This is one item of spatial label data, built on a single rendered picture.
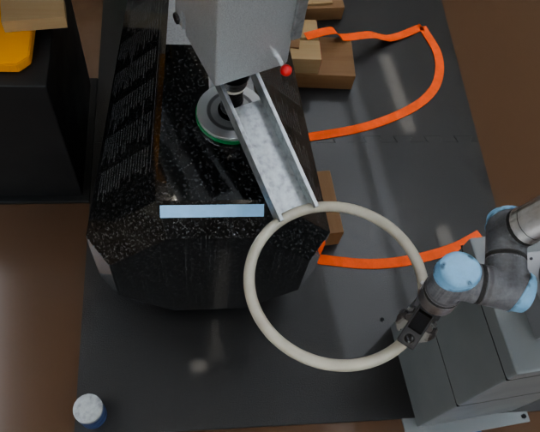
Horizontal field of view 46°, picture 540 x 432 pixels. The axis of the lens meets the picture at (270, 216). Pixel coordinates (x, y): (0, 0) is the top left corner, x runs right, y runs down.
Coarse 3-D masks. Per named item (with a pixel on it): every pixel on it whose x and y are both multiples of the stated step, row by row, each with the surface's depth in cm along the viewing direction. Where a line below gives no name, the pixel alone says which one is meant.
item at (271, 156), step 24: (264, 96) 179; (240, 120) 179; (264, 120) 181; (264, 144) 179; (288, 144) 176; (264, 168) 178; (288, 168) 179; (264, 192) 174; (288, 192) 178; (312, 192) 175
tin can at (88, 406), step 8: (80, 400) 217; (88, 400) 217; (96, 400) 218; (80, 408) 216; (88, 408) 216; (96, 408) 216; (104, 408) 221; (80, 416) 215; (88, 416) 215; (96, 416) 215; (104, 416) 223; (88, 424) 217; (96, 424) 221
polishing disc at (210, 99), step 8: (248, 88) 200; (208, 96) 197; (216, 96) 197; (248, 96) 199; (256, 96) 199; (200, 104) 195; (208, 104) 196; (216, 104) 196; (200, 112) 194; (208, 112) 194; (216, 112) 195; (200, 120) 193; (208, 120) 193; (216, 120) 193; (224, 120) 194; (208, 128) 192; (216, 128) 192; (224, 128) 192; (232, 128) 193; (216, 136) 191; (224, 136) 191; (232, 136) 191
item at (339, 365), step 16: (304, 208) 175; (320, 208) 176; (336, 208) 176; (352, 208) 176; (272, 224) 172; (384, 224) 174; (256, 240) 169; (400, 240) 172; (256, 256) 167; (416, 256) 169; (416, 272) 168; (256, 304) 159; (256, 320) 157; (272, 336) 155; (288, 352) 153; (304, 352) 153; (384, 352) 154; (400, 352) 156; (320, 368) 152; (336, 368) 152; (352, 368) 152; (368, 368) 153
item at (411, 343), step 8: (416, 312) 151; (424, 312) 151; (416, 320) 151; (424, 320) 150; (432, 320) 150; (408, 328) 151; (416, 328) 151; (424, 328) 150; (400, 336) 151; (408, 336) 150; (416, 336) 151; (408, 344) 151; (416, 344) 150
